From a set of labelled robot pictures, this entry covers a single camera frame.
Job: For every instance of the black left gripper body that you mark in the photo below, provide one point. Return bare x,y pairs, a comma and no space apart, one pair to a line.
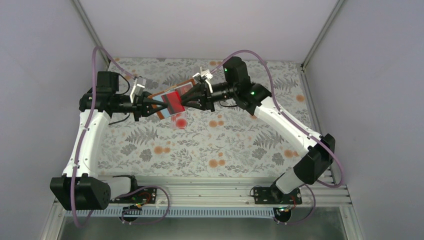
139,105

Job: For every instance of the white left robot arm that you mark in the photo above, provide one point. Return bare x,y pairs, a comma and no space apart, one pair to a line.
79,187

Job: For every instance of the aluminium mounting rail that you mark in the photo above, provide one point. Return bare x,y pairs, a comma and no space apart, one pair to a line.
235,191

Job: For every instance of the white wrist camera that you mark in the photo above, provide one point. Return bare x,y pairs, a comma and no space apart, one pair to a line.
137,89
203,77

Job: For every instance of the aluminium corner frame post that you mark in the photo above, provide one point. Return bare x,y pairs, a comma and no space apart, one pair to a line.
322,33

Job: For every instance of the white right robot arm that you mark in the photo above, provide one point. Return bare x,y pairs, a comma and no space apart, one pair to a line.
316,150

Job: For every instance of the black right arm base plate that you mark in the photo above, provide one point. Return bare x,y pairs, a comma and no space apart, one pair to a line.
273,196

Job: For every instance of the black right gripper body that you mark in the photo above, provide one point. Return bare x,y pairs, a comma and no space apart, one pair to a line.
205,96

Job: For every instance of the dark red credit card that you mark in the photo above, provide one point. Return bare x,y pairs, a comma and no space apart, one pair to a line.
175,103

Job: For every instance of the blue slotted cable duct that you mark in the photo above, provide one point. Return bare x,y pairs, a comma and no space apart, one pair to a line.
188,212

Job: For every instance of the brown leather card holder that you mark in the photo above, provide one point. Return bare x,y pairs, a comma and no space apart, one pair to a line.
181,88

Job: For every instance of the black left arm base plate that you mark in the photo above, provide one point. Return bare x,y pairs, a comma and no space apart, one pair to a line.
145,196

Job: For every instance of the grey red striped card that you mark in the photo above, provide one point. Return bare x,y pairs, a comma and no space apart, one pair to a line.
165,99

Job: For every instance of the left aluminium corner post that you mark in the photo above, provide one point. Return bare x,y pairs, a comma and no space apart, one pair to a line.
86,22

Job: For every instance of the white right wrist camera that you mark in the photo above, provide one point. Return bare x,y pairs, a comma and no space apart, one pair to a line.
203,77

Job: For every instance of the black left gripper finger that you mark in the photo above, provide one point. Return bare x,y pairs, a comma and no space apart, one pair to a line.
157,103
151,110

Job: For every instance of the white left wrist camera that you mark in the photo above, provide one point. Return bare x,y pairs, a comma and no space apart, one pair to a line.
137,89

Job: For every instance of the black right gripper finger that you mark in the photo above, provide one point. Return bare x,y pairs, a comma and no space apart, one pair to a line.
195,104
193,93

